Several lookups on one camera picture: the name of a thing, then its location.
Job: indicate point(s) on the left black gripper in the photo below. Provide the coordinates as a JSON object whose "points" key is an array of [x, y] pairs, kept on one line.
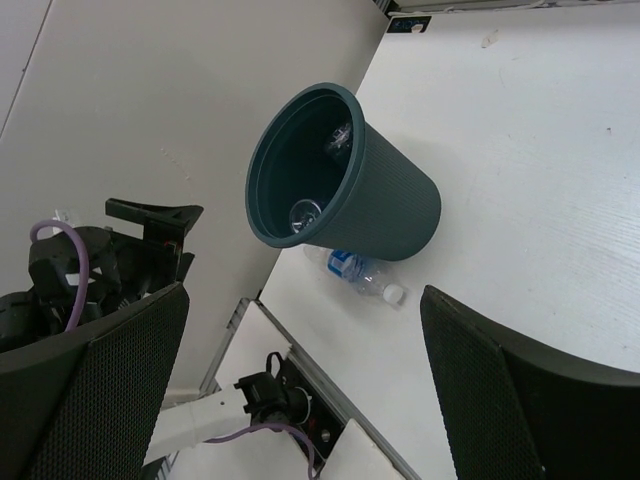
{"points": [[121, 269]]}

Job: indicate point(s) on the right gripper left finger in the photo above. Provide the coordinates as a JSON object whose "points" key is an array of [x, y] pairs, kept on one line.
{"points": [[84, 404]]}

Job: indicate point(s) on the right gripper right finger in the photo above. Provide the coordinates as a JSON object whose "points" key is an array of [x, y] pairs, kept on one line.
{"points": [[516, 408]]}

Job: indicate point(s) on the clear bottle white cap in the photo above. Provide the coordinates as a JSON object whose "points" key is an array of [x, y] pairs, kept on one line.
{"points": [[303, 213]]}

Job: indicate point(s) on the green plastic bottle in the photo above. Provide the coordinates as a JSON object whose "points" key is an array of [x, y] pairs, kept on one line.
{"points": [[338, 145]]}

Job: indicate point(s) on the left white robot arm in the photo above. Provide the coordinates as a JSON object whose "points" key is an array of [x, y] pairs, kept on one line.
{"points": [[251, 404]]}

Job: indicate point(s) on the dark green plastic bin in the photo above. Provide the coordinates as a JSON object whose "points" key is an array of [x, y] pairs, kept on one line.
{"points": [[378, 204]]}

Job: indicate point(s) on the clear bottle blue label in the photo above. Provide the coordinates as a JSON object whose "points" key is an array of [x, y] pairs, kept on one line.
{"points": [[368, 277]]}

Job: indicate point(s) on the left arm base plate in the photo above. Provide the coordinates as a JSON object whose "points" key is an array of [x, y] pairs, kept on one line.
{"points": [[311, 413]]}

